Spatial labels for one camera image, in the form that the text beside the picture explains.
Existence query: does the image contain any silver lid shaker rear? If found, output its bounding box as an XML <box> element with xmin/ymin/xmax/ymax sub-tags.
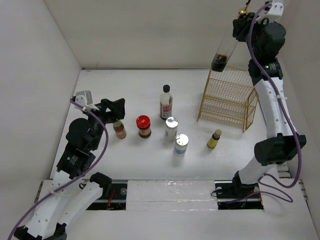
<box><xmin>165</xmin><ymin>116</ymin><xmax>179</xmax><ymax>141</ymax></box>

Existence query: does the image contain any silver lid shaker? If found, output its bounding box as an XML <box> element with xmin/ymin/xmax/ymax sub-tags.
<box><xmin>173</xmin><ymin>133</ymin><xmax>189</xmax><ymax>157</ymax></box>
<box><xmin>165</xmin><ymin>116</ymin><xmax>179</xmax><ymax>141</ymax></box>

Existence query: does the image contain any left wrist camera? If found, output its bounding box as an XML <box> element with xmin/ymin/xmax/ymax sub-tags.
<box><xmin>72</xmin><ymin>90</ymin><xmax>99</xmax><ymax>111</ymax></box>

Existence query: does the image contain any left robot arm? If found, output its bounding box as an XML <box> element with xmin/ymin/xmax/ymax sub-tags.
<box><xmin>8</xmin><ymin>93</ymin><xmax>125</xmax><ymax>240</ymax></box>

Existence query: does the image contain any silver lid shaker front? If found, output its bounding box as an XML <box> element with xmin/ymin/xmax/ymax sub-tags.
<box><xmin>173</xmin><ymin>133</ymin><xmax>189</xmax><ymax>157</ymax></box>

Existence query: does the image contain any small yellow label bottle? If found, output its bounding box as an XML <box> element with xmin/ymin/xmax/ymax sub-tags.
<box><xmin>207</xmin><ymin>129</ymin><xmax>222</xmax><ymax>149</ymax></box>

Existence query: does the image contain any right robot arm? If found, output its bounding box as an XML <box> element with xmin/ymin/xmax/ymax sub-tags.
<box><xmin>231</xmin><ymin>12</ymin><xmax>307</xmax><ymax>197</ymax></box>

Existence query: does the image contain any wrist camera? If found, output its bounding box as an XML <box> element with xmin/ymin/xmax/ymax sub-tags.
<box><xmin>72</xmin><ymin>90</ymin><xmax>99</xmax><ymax>111</ymax></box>
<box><xmin>256</xmin><ymin>0</ymin><xmax>285</xmax><ymax>23</ymax></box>

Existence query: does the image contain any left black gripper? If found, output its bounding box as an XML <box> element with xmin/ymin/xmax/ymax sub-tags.
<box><xmin>84</xmin><ymin>97</ymin><xmax>125</xmax><ymax>149</ymax></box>

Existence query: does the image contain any glass cruet gold spout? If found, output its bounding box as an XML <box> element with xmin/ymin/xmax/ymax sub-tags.
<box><xmin>211</xmin><ymin>0</ymin><xmax>255</xmax><ymax>72</ymax></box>

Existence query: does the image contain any black mounting rail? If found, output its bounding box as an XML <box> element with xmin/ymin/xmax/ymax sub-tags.
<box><xmin>88</xmin><ymin>180</ymin><xmax>264</xmax><ymax>211</ymax></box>

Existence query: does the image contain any red lid sauce jar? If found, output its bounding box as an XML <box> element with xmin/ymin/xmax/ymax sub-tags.
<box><xmin>136</xmin><ymin>115</ymin><xmax>152</xmax><ymax>139</ymax></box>

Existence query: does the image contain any small red sauce bottle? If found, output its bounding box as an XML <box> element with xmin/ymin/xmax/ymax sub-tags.
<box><xmin>113</xmin><ymin>120</ymin><xmax>127</xmax><ymax>139</ymax></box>

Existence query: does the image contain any gold wire basket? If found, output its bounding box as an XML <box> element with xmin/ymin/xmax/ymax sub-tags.
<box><xmin>197</xmin><ymin>66</ymin><xmax>259</xmax><ymax>132</ymax></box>

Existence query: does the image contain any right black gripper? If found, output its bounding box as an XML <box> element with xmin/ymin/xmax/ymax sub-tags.
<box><xmin>232</xmin><ymin>11</ymin><xmax>271</xmax><ymax>59</ymax></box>

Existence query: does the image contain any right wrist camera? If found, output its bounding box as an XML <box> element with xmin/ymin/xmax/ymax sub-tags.
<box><xmin>256</xmin><ymin>0</ymin><xmax>285</xmax><ymax>23</ymax></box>

